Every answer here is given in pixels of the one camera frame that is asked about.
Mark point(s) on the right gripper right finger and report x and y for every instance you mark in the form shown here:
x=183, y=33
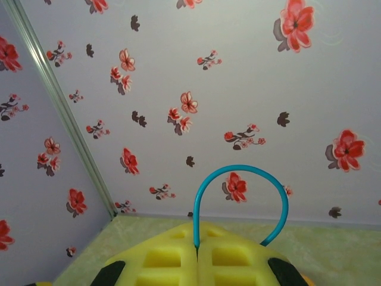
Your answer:
x=229, y=268

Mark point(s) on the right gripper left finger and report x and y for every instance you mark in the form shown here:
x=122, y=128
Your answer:
x=166, y=268

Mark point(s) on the orange plastic bin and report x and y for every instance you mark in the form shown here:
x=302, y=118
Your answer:
x=306, y=281

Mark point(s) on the aluminium frame post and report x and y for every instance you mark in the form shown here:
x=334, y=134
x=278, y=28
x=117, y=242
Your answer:
x=86, y=155

